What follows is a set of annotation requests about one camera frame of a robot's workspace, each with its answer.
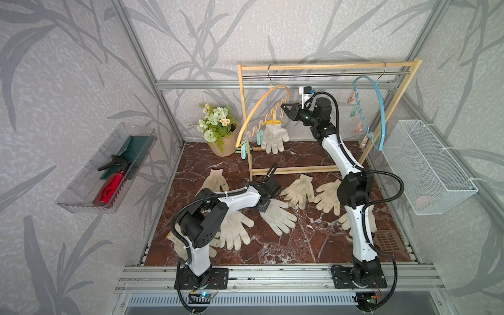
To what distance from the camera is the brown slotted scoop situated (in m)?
0.82

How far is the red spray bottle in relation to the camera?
568 millimetres

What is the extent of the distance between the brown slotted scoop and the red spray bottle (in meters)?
0.99
